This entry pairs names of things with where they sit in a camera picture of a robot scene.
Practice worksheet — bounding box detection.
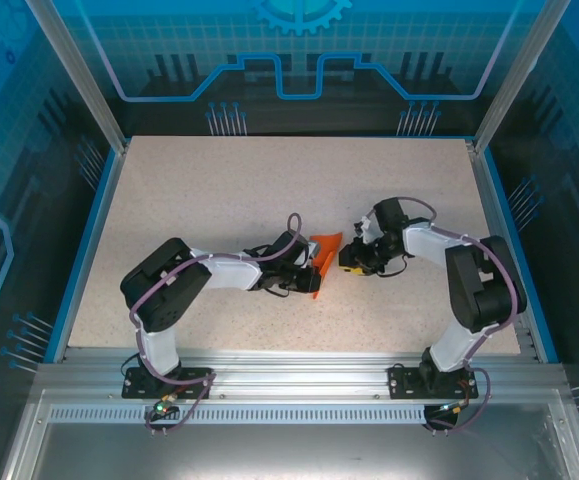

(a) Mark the orange paper sheet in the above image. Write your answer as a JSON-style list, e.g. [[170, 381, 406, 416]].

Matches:
[[307, 231, 345, 301]]

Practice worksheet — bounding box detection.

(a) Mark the sheet metal tray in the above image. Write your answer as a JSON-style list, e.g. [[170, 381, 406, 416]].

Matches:
[[0, 389, 579, 480]]

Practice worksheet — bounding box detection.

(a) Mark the blue table side trim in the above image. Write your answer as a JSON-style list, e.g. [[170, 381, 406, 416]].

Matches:
[[43, 147, 125, 364], [481, 149, 561, 364]]

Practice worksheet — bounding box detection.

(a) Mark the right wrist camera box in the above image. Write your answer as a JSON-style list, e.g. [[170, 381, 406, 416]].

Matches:
[[352, 214, 379, 247]]

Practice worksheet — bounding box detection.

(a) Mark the aluminium mounting rail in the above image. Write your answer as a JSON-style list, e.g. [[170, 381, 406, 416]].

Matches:
[[36, 348, 568, 401]]

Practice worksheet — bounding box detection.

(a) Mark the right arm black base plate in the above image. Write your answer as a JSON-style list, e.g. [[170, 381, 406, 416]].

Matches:
[[387, 364, 481, 401]]

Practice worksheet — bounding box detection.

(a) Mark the slotted grey cable duct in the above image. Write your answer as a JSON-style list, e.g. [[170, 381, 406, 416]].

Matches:
[[47, 405, 470, 425]]

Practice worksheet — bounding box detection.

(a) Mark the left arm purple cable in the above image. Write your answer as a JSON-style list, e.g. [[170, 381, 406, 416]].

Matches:
[[127, 213, 304, 436]]

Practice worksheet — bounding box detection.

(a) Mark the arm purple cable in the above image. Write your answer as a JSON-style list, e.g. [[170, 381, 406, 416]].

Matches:
[[363, 197, 529, 435], [127, 213, 304, 436]]

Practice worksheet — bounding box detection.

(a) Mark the right cable connector with light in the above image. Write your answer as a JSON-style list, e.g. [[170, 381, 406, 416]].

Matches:
[[436, 397, 471, 417]]

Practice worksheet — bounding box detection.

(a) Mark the cable connector with light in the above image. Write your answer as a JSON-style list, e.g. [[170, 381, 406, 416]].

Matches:
[[151, 393, 179, 420], [436, 397, 471, 417]]

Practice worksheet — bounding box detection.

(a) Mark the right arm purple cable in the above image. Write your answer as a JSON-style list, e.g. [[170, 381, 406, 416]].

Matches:
[[363, 197, 529, 435]]

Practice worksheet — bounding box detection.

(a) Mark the left cable connector with light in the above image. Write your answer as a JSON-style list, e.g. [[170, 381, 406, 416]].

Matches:
[[151, 393, 179, 420]]

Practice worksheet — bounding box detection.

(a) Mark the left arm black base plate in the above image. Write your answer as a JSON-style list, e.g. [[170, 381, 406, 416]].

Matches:
[[121, 366, 214, 401]]

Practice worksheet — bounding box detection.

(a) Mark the aluminium frame post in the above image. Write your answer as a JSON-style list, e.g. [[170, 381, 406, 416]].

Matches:
[[24, 0, 131, 155], [470, 0, 574, 155]]

